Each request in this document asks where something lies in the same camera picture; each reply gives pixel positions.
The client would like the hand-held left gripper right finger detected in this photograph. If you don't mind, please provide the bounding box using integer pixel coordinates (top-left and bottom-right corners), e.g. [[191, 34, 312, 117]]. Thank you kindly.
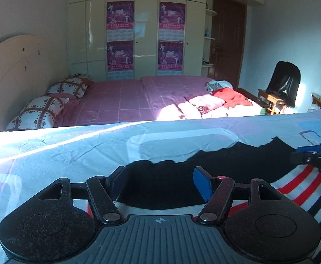
[[193, 166, 285, 224]]

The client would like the heart patterned pillow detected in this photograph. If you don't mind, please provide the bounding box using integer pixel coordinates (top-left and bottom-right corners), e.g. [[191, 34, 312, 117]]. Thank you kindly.
[[6, 96, 70, 131], [46, 77, 91, 99]]

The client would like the pink white garment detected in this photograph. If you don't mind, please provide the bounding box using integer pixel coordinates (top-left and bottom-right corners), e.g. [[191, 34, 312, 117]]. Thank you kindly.
[[156, 94, 227, 121]]

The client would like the striped cat print sweater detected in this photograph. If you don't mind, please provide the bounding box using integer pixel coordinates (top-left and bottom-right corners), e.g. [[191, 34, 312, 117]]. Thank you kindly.
[[72, 137, 321, 264]]

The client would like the black backed wooden chair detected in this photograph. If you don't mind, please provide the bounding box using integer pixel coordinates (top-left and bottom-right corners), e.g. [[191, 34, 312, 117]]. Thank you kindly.
[[258, 61, 301, 115]]

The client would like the cream rounded headboard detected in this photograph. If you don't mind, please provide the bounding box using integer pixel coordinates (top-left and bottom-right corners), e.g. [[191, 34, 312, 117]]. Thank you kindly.
[[0, 35, 70, 135]]

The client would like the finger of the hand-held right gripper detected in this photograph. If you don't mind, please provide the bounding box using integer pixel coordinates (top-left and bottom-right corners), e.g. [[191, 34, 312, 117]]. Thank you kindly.
[[298, 140, 321, 152], [290, 151, 321, 166]]

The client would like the purple wall poster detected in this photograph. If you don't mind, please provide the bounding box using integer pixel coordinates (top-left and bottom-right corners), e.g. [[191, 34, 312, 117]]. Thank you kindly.
[[106, 1, 135, 42], [107, 41, 134, 80], [159, 1, 186, 41], [157, 41, 184, 77]]

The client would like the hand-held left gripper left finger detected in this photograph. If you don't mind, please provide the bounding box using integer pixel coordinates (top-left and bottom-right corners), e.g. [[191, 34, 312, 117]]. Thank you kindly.
[[38, 166, 126, 225]]

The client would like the pink checked bedsheet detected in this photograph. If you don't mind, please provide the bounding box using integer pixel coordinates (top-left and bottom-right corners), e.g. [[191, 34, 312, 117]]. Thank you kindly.
[[53, 75, 260, 128]]

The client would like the light blue patterned blanket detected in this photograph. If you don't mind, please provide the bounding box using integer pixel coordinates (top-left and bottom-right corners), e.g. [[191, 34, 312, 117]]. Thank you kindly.
[[0, 107, 321, 264]]

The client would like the white grey garment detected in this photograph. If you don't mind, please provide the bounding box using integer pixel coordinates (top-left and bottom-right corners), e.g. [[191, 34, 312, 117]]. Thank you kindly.
[[204, 80, 234, 91]]

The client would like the cream glossy wardrobe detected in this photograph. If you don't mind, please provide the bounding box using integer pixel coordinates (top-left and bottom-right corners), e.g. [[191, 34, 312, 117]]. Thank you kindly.
[[67, 0, 265, 81]]

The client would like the brown wooden door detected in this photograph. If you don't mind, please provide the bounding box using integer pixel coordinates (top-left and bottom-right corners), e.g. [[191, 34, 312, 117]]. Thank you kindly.
[[207, 0, 247, 90]]

